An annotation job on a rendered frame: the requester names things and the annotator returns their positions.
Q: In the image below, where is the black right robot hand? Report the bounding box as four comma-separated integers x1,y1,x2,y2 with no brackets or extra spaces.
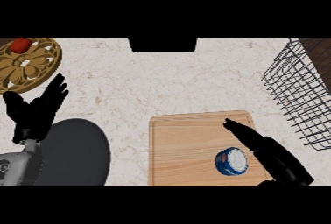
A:
222,117,316,187

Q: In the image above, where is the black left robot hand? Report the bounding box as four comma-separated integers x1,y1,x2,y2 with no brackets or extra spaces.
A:
2,73,69,145

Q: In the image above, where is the blue can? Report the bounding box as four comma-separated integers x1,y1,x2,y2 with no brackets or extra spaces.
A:
213,146,250,177

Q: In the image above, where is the wooden cutting board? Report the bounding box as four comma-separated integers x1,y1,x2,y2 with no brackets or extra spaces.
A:
148,109,275,187

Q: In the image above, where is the dark grey round plate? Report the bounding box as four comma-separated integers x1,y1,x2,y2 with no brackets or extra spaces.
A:
34,117,112,187

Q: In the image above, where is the ornate brown round trivet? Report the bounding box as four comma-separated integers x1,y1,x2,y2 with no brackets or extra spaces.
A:
0,38,64,95

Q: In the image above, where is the red pepper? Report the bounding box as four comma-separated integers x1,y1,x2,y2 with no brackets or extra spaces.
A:
9,38,34,54

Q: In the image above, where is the dark brown wooden surface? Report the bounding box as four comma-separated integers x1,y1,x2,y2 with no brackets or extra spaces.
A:
297,37,331,97

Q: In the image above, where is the black appliance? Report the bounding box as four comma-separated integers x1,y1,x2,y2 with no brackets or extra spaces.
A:
127,37,200,53

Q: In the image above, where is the dark wire basket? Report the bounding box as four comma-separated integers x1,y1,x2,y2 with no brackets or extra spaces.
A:
260,38,331,151

